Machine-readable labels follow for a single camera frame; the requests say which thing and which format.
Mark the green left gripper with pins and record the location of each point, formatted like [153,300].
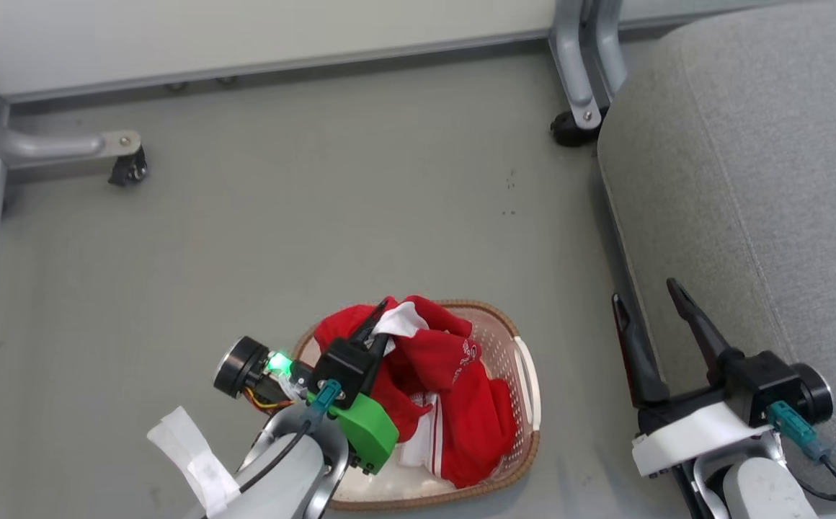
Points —
[369,431]

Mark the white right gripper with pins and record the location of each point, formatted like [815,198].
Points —
[699,432]

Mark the red and white clothing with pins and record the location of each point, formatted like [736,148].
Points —
[461,404]

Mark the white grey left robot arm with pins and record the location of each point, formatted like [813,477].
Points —
[285,479]

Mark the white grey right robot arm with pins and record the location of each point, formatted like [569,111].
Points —
[760,486]

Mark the cream perforated laundry basket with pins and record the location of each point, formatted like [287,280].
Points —
[512,360]

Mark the black round left gripper motor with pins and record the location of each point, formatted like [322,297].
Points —
[239,366]

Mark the white tape strip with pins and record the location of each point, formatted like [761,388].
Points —
[194,450]

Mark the round black caster wheel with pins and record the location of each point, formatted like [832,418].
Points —
[569,130]

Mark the right grey partition foot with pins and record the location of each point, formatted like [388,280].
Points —
[580,65]

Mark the small black caster wheel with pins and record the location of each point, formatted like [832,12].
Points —
[130,167]

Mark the grey partition leg with plate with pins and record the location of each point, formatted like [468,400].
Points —
[43,144]

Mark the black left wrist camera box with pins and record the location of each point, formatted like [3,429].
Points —
[344,366]

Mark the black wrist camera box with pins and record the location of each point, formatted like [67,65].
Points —
[767,382]
[344,366]

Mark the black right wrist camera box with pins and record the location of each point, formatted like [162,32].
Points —
[767,382]

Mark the grey partition bottom rail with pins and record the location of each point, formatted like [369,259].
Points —
[281,68]

